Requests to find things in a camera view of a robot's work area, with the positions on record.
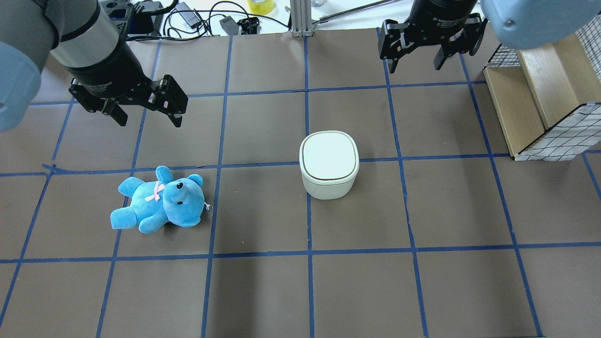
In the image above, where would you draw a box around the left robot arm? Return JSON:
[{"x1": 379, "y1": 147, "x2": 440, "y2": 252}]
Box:
[{"x1": 0, "y1": 0, "x2": 188, "y2": 132}]

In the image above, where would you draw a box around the white lidded trash can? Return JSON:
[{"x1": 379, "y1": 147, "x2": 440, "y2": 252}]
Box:
[{"x1": 299, "y1": 130, "x2": 359, "y2": 200}]

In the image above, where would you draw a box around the black power adapter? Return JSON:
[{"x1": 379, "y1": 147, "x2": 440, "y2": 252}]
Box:
[{"x1": 175, "y1": 1, "x2": 202, "y2": 29}]

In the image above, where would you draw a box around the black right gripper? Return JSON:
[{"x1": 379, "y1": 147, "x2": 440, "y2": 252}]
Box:
[{"x1": 379, "y1": 13, "x2": 487, "y2": 74}]

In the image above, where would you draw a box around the aluminium frame post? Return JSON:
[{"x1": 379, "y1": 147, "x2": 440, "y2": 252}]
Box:
[{"x1": 290, "y1": 0, "x2": 314, "y2": 37}]

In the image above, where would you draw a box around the blue teddy bear plush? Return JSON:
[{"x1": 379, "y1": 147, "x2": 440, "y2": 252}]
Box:
[{"x1": 110, "y1": 166, "x2": 211, "y2": 234}]

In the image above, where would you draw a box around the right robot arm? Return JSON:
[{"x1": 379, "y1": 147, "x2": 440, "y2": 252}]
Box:
[{"x1": 378, "y1": 0, "x2": 601, "y2": 73}]

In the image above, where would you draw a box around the wooden wire mesh shelf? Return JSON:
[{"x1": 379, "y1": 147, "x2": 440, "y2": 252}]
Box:
[{"x1": 483, "y1": 15, "x2": 601, "y2": 162}]

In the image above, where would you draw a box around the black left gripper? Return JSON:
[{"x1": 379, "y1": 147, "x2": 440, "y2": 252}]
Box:
[{"x1": 69, "y1": 75, "x2": 188, "y2": 128}]

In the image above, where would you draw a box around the yellow tape roll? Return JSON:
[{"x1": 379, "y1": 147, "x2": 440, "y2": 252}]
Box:
[{"x1": 247, "y1": 0, "x2": 276, "y2": 15}]

